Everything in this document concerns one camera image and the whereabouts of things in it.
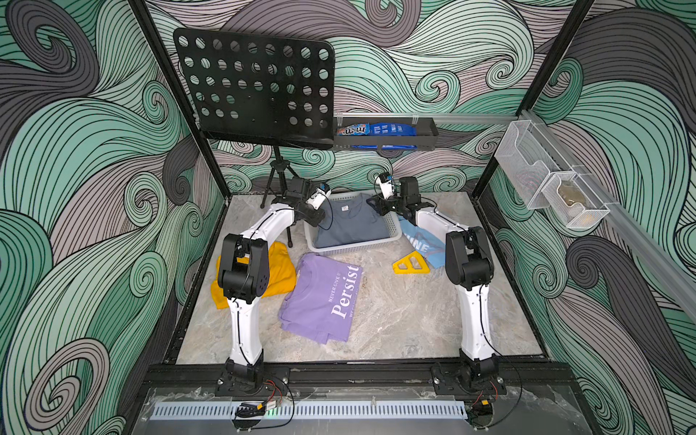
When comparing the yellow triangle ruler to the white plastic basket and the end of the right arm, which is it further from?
the end of the right arm

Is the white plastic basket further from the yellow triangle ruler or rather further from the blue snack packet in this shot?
the blue snack packet

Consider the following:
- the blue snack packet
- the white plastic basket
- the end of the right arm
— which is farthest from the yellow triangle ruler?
the blue snack packet

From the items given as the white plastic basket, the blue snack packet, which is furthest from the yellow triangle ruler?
the blue snack packet

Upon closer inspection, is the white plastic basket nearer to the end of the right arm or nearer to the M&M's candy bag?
the end of the right arm

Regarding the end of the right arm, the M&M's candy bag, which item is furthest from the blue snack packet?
the end of the right arm

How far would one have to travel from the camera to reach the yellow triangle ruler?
0.97 metres

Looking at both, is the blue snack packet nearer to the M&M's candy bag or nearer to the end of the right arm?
the M&M's candy bag

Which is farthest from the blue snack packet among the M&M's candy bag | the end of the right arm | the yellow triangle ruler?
the yellow triangle ruler

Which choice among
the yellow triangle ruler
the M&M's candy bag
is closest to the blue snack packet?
the M&M's candy bag

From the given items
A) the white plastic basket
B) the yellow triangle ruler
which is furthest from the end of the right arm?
the yellow triangle ruler
